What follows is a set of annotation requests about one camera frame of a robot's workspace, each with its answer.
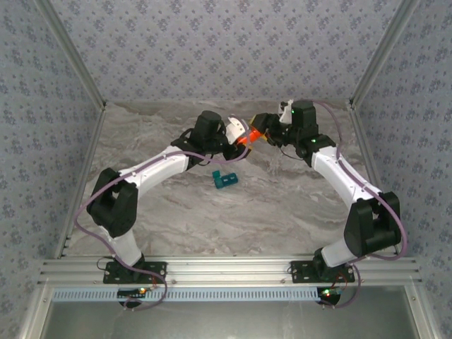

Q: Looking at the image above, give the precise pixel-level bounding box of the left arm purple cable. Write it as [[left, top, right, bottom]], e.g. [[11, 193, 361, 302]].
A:
[[75, 121, 254, 311]]

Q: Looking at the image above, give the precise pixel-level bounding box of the teal weekly pill organizer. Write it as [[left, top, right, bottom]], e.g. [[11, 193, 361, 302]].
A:
[[211, 170, 239, 191]]

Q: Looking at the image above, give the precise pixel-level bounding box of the aluminium frame post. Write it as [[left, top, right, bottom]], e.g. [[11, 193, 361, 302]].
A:
[[34, 0, 107, 111], [347, 0, 422, 111]]

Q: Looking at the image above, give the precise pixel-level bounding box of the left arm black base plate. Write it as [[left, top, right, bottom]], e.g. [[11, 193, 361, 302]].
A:
[[102, 261, 167, 285]]

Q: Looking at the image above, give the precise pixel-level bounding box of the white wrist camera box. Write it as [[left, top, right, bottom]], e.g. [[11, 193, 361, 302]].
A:
[[225, 115, 250, 145], [278, 100, 296, 124]]

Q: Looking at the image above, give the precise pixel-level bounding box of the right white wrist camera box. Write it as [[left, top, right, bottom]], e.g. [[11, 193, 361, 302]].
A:
[[278, 100, 296, 124]]

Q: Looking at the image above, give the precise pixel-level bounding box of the aluminium lower frame rail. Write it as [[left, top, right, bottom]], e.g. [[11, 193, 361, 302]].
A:
[[404, 285, 441, 339], [17, 285, 54, 339]]

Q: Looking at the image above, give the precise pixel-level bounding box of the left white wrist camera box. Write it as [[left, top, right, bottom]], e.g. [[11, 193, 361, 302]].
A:
[[225, 115, 250, 145]]

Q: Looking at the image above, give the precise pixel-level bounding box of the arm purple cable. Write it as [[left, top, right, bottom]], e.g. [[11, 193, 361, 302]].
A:
[[75, 121, 254, 311], [314, 100, 409, 309]]

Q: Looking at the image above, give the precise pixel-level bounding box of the aluminium mounting rail beam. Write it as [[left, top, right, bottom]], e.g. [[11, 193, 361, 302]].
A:
[[37, 256, 423, 286]]

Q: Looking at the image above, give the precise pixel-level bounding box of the orange pill bottle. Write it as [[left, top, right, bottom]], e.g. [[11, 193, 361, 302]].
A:
[[235, 129, 266, 146]]

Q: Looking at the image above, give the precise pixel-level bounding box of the grey slotted cable duct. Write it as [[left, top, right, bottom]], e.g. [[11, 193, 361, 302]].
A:
[[52, 286, 321, 303]]

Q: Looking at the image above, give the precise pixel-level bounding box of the grey metal panel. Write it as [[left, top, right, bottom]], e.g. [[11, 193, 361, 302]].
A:
[[38, 299, 424, 339]]

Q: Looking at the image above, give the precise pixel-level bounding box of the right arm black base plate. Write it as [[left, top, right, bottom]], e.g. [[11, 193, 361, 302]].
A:
[[290, 260, 356, 285]]

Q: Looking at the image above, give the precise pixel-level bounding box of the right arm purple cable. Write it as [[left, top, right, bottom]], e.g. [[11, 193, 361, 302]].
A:
[[314, 100, 409, 309]]

